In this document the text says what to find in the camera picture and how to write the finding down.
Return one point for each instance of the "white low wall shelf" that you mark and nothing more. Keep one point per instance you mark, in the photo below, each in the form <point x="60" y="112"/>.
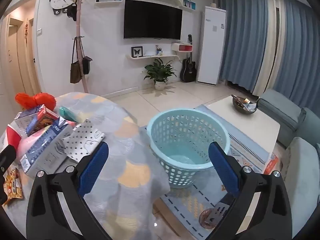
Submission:
<point x="150" y="56"/>

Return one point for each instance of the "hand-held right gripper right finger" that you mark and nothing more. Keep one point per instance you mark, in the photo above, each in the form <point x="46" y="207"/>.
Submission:
<point x="223" y="170"/>

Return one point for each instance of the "pink red packet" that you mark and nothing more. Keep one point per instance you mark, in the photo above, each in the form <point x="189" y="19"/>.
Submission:
<point x="27" y="142"/>

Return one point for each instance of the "black acoustic guitar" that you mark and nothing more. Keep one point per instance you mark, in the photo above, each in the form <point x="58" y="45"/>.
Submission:
<point x="187" y="71"/>

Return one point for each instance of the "dark bowl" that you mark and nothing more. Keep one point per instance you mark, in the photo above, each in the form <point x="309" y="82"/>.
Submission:
<point x="237" y="106"/>

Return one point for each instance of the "red blue small box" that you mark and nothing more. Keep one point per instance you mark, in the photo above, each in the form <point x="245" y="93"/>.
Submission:
<point x="42" y="120"/>

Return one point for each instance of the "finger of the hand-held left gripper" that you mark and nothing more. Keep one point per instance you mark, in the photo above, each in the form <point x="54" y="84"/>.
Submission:
<point x="6" y="162"/>

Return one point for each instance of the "orange floor box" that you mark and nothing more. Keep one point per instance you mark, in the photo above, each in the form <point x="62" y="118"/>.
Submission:
<point x="271" y="163"/>

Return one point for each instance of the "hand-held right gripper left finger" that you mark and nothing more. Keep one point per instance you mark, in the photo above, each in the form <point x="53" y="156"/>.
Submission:
<point x="93" y="170"/>

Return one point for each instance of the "red plastic bag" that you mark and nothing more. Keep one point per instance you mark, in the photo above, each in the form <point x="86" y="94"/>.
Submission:
<point x="45" y="100"/>

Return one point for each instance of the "blue curtain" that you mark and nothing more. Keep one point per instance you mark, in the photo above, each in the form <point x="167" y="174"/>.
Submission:
<point x="245" y="37"/>
<point x="300" y="55"/>

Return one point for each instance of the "blue wall cube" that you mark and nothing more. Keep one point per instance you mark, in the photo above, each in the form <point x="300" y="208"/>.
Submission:
<point x="189" y="3"/>

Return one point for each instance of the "dark hanging hat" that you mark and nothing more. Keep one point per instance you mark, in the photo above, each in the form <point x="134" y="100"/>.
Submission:
<point x="72" y="12"/>

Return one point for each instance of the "grey blue sofa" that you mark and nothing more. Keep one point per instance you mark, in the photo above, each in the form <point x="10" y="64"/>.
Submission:
<point x="282" y="107"/>

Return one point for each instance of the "red white wall box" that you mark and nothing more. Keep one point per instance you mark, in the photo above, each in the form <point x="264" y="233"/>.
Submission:
<point x="183" y="48"/>

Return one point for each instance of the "pink glass ashtray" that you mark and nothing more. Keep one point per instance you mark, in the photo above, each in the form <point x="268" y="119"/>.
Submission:
<point x="205" y="221"/>

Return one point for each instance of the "pink coat rack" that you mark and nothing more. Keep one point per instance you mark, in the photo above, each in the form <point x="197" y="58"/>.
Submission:
<point x="79" y="30"/>

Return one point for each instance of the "teal small item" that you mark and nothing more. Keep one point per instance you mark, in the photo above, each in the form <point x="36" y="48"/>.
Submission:
<point x="67" y="113"/>

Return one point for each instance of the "light blue plastic basket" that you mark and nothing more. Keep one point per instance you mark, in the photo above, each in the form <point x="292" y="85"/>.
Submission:
<point x="160" y="130"/>

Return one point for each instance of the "orange snack packet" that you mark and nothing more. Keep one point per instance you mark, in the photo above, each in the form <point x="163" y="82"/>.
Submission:
<point x="12" y="187"/>

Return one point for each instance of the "white refrigerator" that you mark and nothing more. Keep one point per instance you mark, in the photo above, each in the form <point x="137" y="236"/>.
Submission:
<point x="210" y="55"/>

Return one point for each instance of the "butterfly picture frame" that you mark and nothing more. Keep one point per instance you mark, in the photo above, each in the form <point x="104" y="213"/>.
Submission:
<point x="137" y="52"/>

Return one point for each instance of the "brown tote bag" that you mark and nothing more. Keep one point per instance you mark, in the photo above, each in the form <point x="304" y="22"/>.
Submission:
<point x="75" y="72"/>

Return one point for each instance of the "beige curtain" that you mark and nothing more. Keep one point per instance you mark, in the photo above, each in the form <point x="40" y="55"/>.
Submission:
<point x="272" y="55"/>

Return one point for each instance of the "white coffee table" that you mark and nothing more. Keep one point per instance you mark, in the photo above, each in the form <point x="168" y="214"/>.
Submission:
<point x="250" y="130"/>

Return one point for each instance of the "small pen holder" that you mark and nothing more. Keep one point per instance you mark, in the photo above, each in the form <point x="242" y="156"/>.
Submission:
<point x="159" y="50"/>

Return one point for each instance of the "white dotted paper wrapper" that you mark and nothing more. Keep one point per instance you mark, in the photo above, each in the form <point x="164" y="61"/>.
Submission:
<point x="82" y="140"/>

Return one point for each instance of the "white small carton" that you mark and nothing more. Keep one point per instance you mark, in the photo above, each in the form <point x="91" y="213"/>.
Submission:
<point x="21" y="120"/>

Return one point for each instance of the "hallway door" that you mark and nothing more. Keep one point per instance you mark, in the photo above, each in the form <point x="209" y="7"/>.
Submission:
<point x="17" y="62"/>

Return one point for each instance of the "white blue long carton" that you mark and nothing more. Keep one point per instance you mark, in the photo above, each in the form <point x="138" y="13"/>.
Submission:
<point x="47" y="152"/>

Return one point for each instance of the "black flat television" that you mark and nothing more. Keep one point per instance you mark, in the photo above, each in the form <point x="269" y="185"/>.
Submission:
<point x="152" y="20"/>

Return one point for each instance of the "red door ornament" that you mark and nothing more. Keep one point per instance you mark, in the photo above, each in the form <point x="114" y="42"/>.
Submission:
<point x="26" y="30"/>

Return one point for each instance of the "black small bag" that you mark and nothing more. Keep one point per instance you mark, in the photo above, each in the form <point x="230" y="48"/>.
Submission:
<point x="86" y="66"/>

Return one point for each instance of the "green potted plant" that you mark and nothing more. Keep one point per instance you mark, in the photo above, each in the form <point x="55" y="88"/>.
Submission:
<point x="160" y="71"/>

